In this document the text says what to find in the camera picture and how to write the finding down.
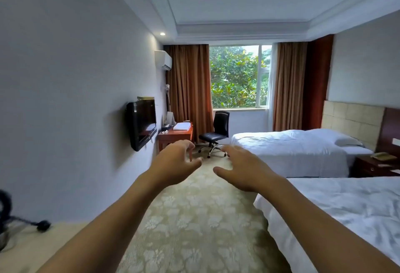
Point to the person's right hand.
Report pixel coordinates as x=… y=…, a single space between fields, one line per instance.
x=247 y=173

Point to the person's left hand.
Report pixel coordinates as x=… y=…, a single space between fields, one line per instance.
x=175 y=163

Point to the red wooden nightstand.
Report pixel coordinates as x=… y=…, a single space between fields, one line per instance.
x=368 y=168

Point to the person's left forearm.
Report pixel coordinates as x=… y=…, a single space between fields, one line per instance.
x=109 y=235

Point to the person's right forearm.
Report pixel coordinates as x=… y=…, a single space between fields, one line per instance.
x=312 y=229

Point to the beige stone countertop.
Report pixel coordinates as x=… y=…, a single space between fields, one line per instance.
x=37 y=251

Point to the red wooden desk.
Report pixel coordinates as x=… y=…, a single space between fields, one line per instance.
x=172 y=135

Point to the black tissue box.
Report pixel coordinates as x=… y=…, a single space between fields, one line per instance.
x=165 y=128

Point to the folded white towel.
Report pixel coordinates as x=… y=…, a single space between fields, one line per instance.
x=182 y=126

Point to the white display card stand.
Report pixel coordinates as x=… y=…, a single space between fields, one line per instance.
x=170 y=118

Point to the white bed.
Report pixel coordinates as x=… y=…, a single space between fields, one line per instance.
x=287 y=151
x=350 y=210

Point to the black office chair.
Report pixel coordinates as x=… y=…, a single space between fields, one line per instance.
x=220 y=124

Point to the brown curtain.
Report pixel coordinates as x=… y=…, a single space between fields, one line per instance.
x=189 y=95
x=289 y=88

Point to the beige flat box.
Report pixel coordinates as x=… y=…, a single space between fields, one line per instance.
x=145 y=98

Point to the sheer white curtain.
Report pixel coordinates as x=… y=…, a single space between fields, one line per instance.
x=272 y=95

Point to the white pillow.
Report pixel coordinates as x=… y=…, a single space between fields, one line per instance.
x=334 y=137

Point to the white air conditioner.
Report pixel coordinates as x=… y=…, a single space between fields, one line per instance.
x=163 y=60

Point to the beige padded headboard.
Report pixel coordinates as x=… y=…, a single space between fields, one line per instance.
x=353 y=120

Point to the beige telephone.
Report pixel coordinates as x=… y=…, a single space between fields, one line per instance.
x=383 y=156

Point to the red wooden headboard panel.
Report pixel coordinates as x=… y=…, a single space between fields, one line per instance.
x=390 y=126

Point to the black wall-mounted television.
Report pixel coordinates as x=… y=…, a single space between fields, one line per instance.
x=142 y=123

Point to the window with white frame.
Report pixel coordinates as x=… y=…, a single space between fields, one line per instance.
x=234 y=76

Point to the red wooden wall panel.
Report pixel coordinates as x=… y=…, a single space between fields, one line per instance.
x=317 y=82

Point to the white switch plate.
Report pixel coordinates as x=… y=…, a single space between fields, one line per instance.
x=396 y=142

